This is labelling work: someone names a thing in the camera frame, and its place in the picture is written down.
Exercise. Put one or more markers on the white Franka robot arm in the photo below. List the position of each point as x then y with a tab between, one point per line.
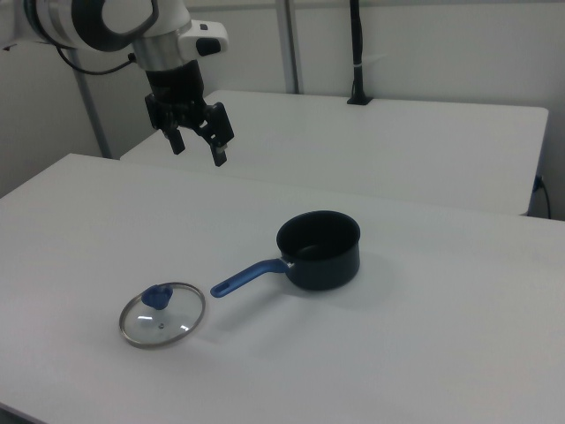
57	17

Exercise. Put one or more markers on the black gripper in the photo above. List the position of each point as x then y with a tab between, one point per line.
176	88

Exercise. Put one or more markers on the grey metal frame post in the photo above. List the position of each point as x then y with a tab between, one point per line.
92	115
291	44

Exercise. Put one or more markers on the black camera pole with clamp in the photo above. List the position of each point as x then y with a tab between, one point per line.
356	44

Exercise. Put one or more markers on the glass lid with blue knob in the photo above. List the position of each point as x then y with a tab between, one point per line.
156	297

